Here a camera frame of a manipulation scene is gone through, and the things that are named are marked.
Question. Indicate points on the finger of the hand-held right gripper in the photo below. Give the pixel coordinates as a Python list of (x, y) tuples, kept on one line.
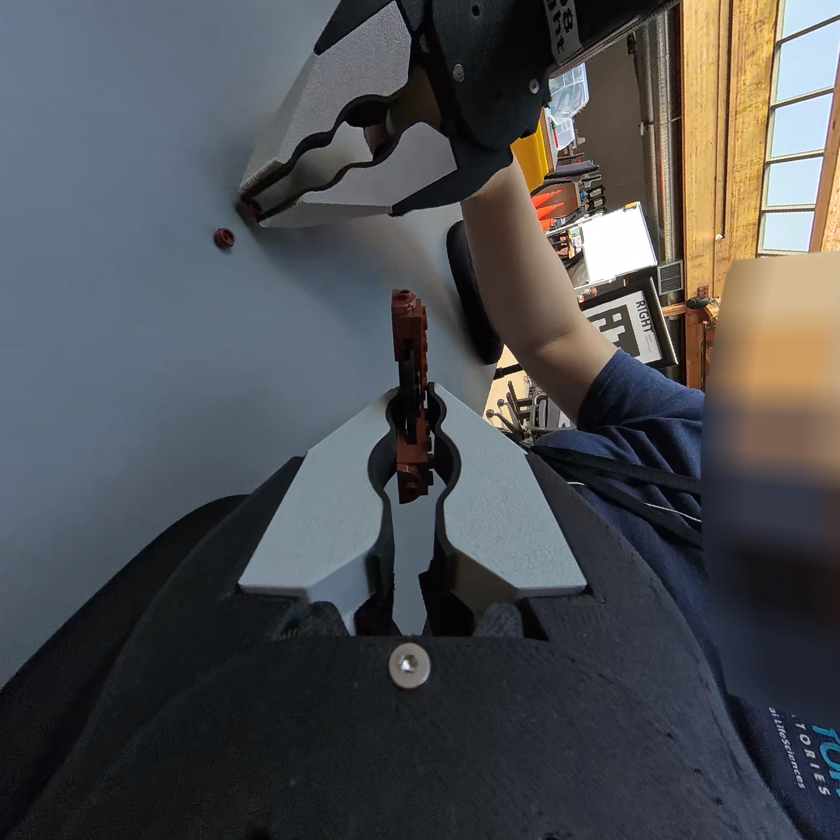
[(387, 183), (329, 85)]

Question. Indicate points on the person's right forearm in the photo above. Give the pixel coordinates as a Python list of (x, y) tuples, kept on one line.
[(538, 282)]

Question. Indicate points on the reddish-brown toy brick assembly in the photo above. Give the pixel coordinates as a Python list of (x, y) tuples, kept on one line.
[(413, 367)]

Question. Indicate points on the orange traffic cone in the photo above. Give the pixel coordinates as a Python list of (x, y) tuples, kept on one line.
[(549, 203)]

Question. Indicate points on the clear plastic organizer box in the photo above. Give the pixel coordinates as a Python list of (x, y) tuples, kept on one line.
[(568, 97)]

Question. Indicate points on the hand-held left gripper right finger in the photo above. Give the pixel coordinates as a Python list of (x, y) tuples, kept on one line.
[(505, 511)]

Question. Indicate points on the black framed sign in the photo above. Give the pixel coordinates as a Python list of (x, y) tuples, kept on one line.
[(633, 328)]

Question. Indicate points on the grey desk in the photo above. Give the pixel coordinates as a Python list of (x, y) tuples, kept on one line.
[(131, 393)]

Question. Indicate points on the yellow storage bin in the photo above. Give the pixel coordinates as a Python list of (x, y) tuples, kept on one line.
[(532, 149)]

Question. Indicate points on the wooden pillar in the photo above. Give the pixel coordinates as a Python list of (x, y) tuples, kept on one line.
[(729, 164)]

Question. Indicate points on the white board panel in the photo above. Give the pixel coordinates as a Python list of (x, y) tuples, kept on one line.
[(621, 242)]

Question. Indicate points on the large paned window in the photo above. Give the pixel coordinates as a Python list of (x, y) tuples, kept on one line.
[(804, 124)]

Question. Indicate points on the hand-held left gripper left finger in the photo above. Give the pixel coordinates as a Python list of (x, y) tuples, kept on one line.
[(322, 518)]

